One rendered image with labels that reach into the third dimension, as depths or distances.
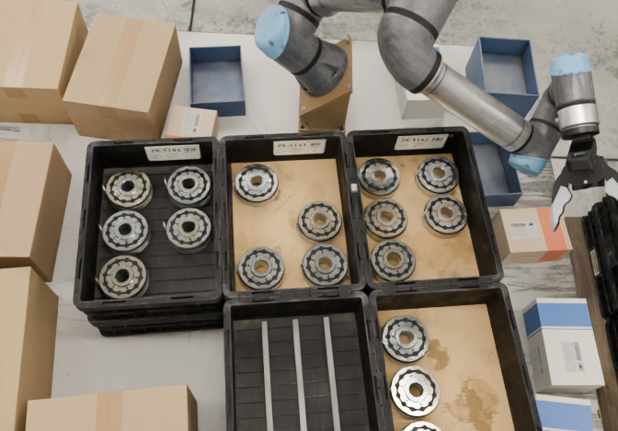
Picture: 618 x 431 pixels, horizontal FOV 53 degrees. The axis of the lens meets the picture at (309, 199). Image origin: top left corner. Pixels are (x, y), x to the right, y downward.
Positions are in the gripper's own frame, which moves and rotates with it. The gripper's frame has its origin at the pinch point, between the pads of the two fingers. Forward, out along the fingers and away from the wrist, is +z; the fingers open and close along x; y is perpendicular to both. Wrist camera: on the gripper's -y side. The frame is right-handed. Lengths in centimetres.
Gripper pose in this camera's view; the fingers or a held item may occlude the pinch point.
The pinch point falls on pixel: (593, 228)
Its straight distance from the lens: 132.7
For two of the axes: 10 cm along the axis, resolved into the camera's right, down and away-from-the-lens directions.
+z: 0.9, 9.9, -1.4
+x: -8.3, 1.5, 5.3
